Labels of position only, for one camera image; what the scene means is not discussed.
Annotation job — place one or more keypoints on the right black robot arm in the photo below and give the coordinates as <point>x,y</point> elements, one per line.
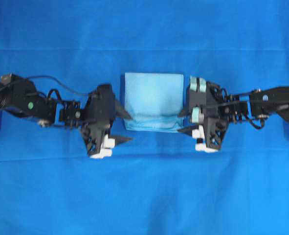
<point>255,106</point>

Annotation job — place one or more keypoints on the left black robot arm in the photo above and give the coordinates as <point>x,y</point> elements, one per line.
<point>20,98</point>

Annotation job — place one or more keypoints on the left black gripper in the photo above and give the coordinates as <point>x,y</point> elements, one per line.
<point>98,115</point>

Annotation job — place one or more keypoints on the light blue towel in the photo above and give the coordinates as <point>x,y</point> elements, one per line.
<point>154,101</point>

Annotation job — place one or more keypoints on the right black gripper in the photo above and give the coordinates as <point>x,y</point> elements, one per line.
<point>208,122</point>

